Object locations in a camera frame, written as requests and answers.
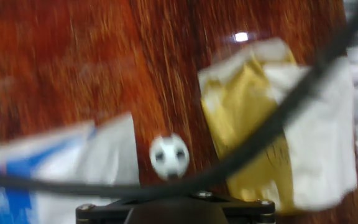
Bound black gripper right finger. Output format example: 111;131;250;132
178;191;276;224

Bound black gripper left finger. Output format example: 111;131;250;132
75;196;173;224

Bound small black white soccer ball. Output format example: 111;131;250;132
149;133;191;181

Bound blue tissue pack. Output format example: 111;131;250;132
0;111;141;224

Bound gold tissue pack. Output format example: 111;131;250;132
197;37;358;215

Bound black cable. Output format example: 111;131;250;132
0;0;358;200

